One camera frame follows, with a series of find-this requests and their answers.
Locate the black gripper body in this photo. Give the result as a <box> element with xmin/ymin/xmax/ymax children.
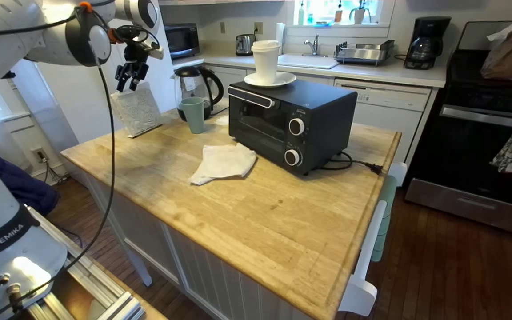
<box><xmin>111</xmin><ymin>25</ymin><xmax>164</xmax><ymax>66</ymax></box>

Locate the white napkin holder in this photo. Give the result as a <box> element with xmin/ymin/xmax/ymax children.
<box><xmin>112</xmin><ymin>84</ymin><xmax>162</xmax><ymax>139</ymax></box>

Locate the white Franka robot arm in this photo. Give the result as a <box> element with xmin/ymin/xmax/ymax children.
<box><xmin>0</xmin><ymin>0</ymin><xmax>160</xmax><ymax>315</ymax></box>

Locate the light green hanging towel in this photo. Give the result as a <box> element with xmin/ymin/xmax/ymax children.
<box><xmin>372</xmin><ymin>176</ymin><xmax>397</xmax><ymax>263</ymax></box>

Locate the black microwave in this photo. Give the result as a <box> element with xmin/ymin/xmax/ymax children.
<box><xmin>166</xmin><ymin>23</ymin><xmax>200</xmax><ymax>60</ymax></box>

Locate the black glass electric kettle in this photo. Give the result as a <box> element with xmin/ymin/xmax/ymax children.
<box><xmin>176</xmin><ymin>64</ymin><xmax>224</xmax><ymax>119</ymax></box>

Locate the teal green cup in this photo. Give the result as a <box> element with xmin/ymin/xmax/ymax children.
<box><xmin>180</xmin><ymin>98</ymin><xmax>205</xmax><ymax>133</ymax></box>

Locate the white folded cloth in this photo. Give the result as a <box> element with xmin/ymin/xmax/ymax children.
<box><xmin>191</xmin><ymin>144</ymin><xmax>256</xmax><ymax>185</ymax></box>

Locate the white paper cup with lid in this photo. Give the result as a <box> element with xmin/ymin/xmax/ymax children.
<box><xmin>253</xmin><ymin>39</ymin><xmax>280</xmax><ymax>76</ymax></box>

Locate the white plate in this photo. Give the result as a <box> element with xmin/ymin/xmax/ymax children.
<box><xmin>244</xmin><ymin>71</ymin><xmax>297</xmax><ymax>87</ymax></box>

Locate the dark blue fabric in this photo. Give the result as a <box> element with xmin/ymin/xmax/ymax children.
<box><xmin>0</xmin><ymin>156</ymin><xmax>59</xmax><ymax>215</ymax></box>

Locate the black toaster oven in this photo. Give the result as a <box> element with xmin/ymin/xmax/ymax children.
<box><xmin>230</xmin><ymin>80</ymin><xmax>358</xmax><ymax>174</ymax></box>

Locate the chrome sink faucet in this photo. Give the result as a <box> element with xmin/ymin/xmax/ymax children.
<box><xmin>304</xmin><ymin>36</ymin><xmax>320</xmax><ymax>57</ymax></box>

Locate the wooden top kitchen island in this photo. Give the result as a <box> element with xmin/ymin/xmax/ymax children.
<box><xmin>64</xmin><ymin>116</ymin><xmax>402</xmax><ymax>320</ymax></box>

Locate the silver dish rack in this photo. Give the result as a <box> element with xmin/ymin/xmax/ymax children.
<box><xmin>335</xmin><ymin>39</ymin><xmax>395</xmax><ymax>66</ymax></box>

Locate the white dishwasher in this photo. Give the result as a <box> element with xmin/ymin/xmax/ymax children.
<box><xmin>335</xmin><ymin>78</ymin><xmax>431</xmax><ymax>164</ymax></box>

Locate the black coffee maker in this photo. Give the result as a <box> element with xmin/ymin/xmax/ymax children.
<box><xmin>404</xmin><ymin>16</ymin><xmax>450</xmax><ymax>69</ymax></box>

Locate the black stove oven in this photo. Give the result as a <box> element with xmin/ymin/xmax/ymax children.
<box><xmin>406</xmin><ymin>21</ymin><xmax>512</xmax><ymax>233</ymax></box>

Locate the brown paper bag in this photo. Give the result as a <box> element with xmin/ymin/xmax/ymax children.
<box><xmin>480</xmin><ymin>23</ymin><xmax>512</xmax><ymax>80</ymax></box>

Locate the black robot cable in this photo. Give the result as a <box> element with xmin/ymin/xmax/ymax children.
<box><xmin>0</xmin><ymin>0</ymin><xmax>120</xmax><ymax>320</ymax></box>

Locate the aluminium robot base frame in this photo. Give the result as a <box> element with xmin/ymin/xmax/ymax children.
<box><xmin>29</xmin><ymin>210</ymin><xmax>146</xmax><ymax>320</ymax></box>

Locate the black power cord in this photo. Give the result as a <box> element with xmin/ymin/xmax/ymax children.
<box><xmin>319</xmin><ymin>149</ymin><xmax>384</xmax><ymax>176</ymax></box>

